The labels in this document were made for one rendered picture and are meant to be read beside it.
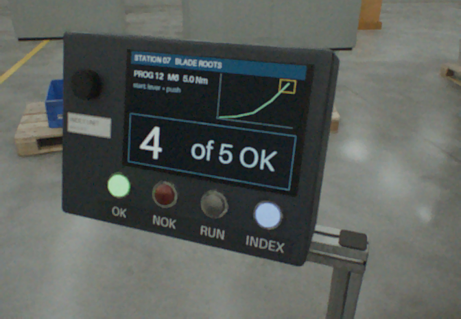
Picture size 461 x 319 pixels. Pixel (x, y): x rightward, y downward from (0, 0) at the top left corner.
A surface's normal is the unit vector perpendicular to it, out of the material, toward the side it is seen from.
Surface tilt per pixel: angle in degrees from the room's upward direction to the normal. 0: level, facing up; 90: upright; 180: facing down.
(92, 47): 75
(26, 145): 89
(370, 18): 90
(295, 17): 90
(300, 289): 0
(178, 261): 0
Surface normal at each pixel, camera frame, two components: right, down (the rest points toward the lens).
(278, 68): -0.31, 0.16
